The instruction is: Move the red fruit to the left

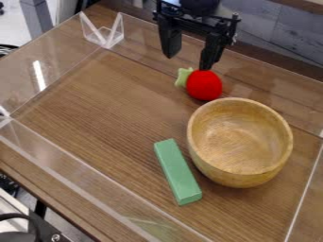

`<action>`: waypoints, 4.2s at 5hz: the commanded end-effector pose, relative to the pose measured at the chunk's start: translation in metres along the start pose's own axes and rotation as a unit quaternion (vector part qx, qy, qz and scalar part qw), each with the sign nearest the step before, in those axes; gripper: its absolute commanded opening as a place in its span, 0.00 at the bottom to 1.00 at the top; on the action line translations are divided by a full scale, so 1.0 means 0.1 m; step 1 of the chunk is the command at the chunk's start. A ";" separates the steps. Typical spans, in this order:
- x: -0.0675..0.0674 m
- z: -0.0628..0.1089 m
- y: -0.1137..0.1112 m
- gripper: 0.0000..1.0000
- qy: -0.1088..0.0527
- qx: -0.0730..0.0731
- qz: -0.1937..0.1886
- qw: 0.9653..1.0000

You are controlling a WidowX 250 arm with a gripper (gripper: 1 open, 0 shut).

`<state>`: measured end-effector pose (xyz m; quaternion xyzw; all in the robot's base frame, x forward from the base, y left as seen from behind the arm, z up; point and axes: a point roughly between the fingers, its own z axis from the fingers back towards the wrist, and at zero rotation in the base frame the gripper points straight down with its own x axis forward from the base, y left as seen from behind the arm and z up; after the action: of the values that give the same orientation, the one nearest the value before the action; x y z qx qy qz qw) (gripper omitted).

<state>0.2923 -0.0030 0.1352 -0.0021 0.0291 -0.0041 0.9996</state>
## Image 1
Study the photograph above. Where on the grey table leg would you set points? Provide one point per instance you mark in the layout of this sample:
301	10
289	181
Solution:
38	16

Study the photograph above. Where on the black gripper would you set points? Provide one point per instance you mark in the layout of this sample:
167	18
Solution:
202	17

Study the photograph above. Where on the red plush strawberry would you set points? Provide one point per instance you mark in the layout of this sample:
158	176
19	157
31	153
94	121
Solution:
202	83

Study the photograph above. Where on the green rectangular block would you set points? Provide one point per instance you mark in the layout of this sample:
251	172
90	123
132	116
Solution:
178	172

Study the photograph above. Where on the black clamp device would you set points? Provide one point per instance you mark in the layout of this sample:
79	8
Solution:
23	228

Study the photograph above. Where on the clear acrylic enclosure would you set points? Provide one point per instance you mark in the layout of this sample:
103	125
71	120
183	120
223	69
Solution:
90	100

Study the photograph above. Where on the wooden bowl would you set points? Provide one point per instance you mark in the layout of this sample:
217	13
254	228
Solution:
239	142

